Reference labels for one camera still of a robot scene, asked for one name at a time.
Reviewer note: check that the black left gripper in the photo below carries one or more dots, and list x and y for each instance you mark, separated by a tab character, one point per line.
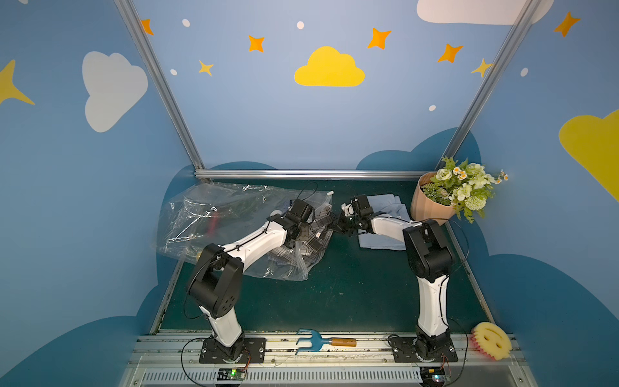
318	225

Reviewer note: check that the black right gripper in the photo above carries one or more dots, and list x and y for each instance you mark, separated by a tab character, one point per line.
351	221

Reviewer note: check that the light blue shirt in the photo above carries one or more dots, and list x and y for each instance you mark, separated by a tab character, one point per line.
391	205

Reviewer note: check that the clear plastic vacuum bag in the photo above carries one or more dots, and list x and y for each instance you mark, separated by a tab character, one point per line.
224	213

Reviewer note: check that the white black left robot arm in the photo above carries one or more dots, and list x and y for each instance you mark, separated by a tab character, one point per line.
216	281

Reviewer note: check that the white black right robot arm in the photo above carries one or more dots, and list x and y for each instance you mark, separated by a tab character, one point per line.
431	260

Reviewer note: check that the tan ribbed flower pot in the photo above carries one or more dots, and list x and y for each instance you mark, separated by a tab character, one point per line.
423	208

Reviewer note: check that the white green artificial flowers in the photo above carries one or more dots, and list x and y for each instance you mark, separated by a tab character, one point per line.
463	186

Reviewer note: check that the right green circuit board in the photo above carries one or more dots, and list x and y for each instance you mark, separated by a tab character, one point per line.
433	377

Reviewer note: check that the green circuit board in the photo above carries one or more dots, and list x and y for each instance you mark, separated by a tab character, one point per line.
433	377
231	375

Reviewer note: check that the left green circuit board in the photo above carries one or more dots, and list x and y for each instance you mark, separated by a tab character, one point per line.
231	375

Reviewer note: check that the yellow smiley sponge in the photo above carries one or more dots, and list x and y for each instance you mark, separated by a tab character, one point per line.
492	341

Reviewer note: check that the aluminium back frame rail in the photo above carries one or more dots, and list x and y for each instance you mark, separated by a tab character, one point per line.
335	175

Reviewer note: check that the blue garden fork wooden handle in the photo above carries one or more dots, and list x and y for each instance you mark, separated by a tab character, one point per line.
312	341

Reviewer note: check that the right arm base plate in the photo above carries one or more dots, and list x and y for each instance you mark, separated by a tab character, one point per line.
410	349

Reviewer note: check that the right aluminium corner post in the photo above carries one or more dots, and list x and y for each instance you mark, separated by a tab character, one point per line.
514	38

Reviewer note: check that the aluminium corner post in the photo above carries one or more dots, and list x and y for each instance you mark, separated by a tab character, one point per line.
514	38
131	19

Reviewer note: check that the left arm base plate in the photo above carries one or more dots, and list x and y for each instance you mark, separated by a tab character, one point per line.
251	349

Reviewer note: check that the left aluminium corner post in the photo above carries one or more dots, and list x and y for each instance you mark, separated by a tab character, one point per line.
131	19

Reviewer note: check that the aluminium front mounting rail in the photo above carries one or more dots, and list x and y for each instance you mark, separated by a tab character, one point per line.
173	348

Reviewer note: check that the white vented cable duct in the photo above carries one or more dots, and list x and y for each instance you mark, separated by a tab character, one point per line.
283	376

